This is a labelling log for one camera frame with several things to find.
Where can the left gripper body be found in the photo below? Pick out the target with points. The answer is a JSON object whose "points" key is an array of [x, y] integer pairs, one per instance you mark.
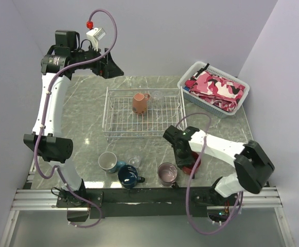
{"points": [[97, 66]]}

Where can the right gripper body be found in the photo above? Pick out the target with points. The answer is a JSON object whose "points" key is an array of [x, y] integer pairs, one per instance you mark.
{"points": [[183, 158]]}

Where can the red mug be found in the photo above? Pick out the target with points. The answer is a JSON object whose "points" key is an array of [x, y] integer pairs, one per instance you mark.
{"points": [[187, 169]]}

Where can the salmon pink mug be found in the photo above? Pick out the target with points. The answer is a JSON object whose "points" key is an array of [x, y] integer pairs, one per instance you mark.
{"points": [[140, 103]]}

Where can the clear plastic cup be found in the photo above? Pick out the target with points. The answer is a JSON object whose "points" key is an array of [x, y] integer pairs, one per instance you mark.
{"points": [[157, 98]]}

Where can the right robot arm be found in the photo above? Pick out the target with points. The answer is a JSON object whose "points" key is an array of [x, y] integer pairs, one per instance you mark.
{"points": [[252, 166]]}

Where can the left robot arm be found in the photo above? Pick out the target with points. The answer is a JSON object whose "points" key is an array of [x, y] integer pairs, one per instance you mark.
{"points": [[57, 67]]}

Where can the mauve purple mug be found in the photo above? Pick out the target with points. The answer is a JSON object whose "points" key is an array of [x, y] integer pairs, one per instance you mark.
{"points": [[167, 174]]}

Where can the small clear glass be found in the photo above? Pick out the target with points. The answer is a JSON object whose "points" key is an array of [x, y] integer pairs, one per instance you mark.
{"points": [[134, 160]]}

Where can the dark blue mug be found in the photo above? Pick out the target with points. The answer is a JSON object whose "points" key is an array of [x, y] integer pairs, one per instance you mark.
{"points": [[128, 177]]}

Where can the pink camouflage cloth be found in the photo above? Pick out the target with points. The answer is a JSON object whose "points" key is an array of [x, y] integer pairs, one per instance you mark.
{"points": [[215, 90]]}

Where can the light blue mug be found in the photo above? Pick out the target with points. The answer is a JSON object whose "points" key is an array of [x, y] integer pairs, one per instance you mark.
{"points": [[108, 162]]}

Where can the white plastic basket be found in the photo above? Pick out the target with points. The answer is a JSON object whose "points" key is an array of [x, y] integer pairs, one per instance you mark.
{"points": [[202, 103]]}

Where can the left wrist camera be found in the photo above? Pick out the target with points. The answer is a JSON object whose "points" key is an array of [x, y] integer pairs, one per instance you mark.
{"points": [[94, 35]]}

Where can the white wire dish rack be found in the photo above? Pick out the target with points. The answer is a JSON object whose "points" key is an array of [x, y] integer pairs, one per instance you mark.
{"points": [[165, 107]]}

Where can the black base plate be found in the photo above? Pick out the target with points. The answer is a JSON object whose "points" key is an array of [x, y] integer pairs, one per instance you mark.
{"points": [[138, 202]]}

